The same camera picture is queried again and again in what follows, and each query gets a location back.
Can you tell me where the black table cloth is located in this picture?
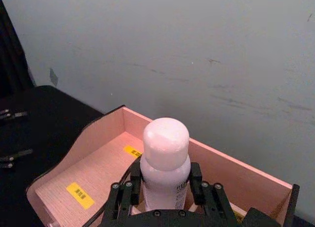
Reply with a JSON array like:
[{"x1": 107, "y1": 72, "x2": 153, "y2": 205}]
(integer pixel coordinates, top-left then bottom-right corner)
[{"x1": 0, "y1": 85, "x2": 107, "y2": 227}]

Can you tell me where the plain pale wall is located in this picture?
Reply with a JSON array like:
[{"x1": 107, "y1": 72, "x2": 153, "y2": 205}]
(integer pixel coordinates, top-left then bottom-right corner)
[{"x1": 0, "y1": 0, "x2": 315, "y2": 227}]

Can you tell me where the black rack with steel bars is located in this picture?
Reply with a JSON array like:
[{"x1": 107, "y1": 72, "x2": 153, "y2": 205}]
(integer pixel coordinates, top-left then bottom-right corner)
[{"x1": 0, "y1": 108, "x2": 34, "y2": 170}]

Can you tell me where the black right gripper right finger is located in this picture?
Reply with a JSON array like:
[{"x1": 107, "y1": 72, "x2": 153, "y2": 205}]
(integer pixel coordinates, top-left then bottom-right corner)
[{"x1": 189, "y1": 162, "x2": 241, "y2": 227}]

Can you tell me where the black hanging fabric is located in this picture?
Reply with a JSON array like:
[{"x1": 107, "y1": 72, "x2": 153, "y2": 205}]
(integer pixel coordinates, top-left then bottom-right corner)
[{"x1": 0, "y1": 0, "x2": 35, "y2": 98}]

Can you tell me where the white plastic bottle with cap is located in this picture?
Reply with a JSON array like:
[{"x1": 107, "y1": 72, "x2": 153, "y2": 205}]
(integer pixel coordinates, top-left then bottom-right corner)
[{"x1": 139, "y1": 117, "x2": 192, "y2": 211}]

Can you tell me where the yellow label sticker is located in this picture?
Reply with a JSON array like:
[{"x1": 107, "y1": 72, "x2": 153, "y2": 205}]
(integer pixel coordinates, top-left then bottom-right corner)
[
  {"x1": 65, "y1": 182, "x2": 95, "y2": 210},
  {"x1": 232, "y1": 210, "x2": 245, "y2": 223},
  {"x1": 123, "y1": 145, "x2": 144, "y2": 159}
]

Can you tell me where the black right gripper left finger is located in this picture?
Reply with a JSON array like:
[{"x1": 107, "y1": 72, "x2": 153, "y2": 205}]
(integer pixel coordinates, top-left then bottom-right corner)
[{"x1": 102, "y1": 162, "x2": 143, "y2": 222}]

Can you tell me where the shallow brown cardboard tray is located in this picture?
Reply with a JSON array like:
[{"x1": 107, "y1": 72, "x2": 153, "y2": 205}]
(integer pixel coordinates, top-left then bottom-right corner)
[{"x1": 26, "y1": 104, "x2": 300, "y2": 227}]

